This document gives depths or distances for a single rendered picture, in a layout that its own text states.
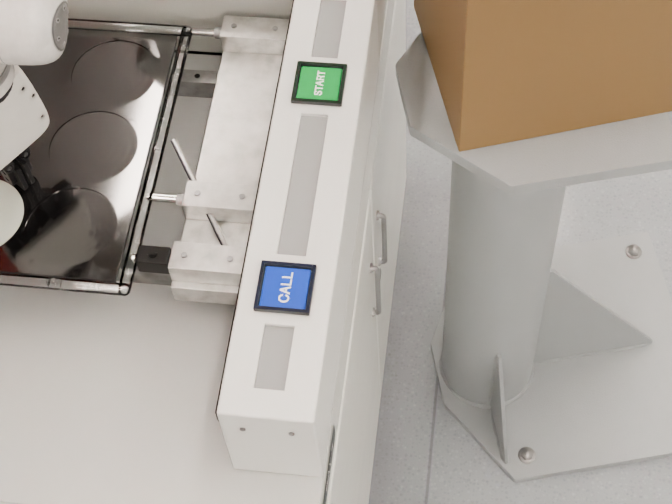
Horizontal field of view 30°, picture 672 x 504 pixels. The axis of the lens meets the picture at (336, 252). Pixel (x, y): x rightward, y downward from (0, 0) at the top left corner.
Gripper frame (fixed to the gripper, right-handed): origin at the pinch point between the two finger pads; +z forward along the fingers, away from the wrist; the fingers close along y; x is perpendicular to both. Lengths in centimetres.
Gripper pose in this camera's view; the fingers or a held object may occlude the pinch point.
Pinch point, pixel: (16, 169)
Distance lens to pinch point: 144.0
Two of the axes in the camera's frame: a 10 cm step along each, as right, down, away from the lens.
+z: 0.5, 5.2, 8.6
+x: -7.6, -5.4, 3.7
